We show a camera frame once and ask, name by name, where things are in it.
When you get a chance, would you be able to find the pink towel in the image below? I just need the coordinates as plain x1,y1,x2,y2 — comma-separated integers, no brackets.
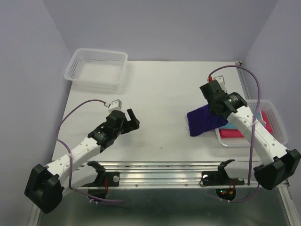
218,110,273,138

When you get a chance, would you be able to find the white target basket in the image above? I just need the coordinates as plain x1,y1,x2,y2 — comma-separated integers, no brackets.
215,100,288,147

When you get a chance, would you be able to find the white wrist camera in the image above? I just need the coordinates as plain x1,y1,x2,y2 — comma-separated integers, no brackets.
207,75,225,89
104,99,122,113

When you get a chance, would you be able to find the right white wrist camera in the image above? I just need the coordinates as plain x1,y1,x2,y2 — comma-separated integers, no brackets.
207,75,225,89

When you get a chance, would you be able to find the aluminium mounting rail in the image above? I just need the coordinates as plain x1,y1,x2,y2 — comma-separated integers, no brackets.
39,161,290,189

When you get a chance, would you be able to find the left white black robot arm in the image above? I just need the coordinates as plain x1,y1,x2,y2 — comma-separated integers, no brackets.
24,109,140,213

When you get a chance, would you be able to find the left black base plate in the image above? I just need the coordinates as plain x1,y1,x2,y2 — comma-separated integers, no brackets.
82,171,120,187

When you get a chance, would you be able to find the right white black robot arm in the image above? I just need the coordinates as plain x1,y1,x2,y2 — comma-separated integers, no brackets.
200,80,301,190

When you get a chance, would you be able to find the light blue towel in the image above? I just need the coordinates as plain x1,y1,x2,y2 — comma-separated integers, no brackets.
220,110,266,129

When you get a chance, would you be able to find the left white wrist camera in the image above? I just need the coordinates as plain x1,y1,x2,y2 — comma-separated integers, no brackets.
104,99,122,113

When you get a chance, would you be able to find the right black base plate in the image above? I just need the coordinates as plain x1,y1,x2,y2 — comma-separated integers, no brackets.
199,171,245,186

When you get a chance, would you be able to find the purple towel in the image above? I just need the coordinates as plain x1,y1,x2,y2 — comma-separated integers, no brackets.
186,105,228,137

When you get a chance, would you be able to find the white source basket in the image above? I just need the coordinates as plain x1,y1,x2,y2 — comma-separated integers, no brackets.
64,48,128,90

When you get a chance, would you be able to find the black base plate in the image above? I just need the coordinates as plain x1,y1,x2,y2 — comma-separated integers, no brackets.
199,171,245,186
82,171,120,187

